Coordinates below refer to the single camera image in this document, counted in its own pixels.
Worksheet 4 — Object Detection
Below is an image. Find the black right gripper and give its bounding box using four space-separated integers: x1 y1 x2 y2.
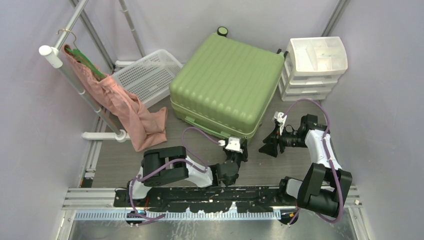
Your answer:
259 123 308 157

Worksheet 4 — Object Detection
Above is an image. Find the green ribbed hard-shell suitcase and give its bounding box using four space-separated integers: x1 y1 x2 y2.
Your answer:
169 26 285 141

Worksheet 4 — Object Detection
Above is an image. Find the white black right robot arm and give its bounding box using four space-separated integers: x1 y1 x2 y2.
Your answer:
258 112 353 222

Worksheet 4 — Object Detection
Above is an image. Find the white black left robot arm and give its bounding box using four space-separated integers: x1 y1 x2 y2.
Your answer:
126 137 248 207

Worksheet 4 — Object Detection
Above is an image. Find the white plastic drawer organizer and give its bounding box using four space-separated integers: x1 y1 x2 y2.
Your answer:
278 36 348 102

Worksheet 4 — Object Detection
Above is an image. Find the pink cloth garment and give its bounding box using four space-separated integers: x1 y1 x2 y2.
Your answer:
61 44 168 152

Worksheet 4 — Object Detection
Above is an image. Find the white perforated plastic basket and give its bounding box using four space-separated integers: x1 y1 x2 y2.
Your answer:
112 49 183 108

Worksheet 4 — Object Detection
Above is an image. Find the green clothes hanger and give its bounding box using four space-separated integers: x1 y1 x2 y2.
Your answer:
64 45 106 82

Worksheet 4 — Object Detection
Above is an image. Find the white and silver clothes rack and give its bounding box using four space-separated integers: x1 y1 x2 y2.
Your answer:
38 0 131 143

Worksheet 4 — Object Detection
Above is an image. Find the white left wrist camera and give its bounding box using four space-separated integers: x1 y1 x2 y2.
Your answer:
218 136 243 154

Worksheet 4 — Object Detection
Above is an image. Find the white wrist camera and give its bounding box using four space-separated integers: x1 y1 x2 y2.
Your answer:
218 136 243 154
273 111 287 136

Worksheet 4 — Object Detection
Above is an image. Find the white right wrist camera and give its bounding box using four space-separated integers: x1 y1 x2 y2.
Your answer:
273 111 287 136

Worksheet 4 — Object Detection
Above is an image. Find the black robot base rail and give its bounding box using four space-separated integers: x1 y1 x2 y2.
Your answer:
113 186 300 225

